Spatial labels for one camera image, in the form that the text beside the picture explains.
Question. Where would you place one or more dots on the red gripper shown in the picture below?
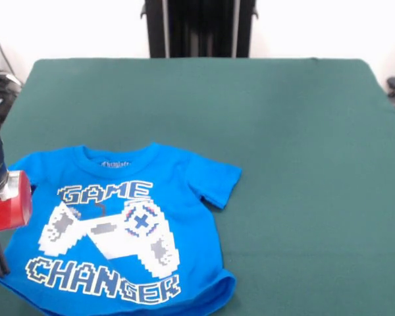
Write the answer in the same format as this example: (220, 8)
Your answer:
(10, 210)

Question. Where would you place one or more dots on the blue laundry item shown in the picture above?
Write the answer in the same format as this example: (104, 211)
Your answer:
(191, 197)

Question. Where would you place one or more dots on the dark green table cloth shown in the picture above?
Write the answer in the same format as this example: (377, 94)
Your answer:
(283, 164)

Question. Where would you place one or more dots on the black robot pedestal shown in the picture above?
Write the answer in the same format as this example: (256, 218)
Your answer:
(197, 29)

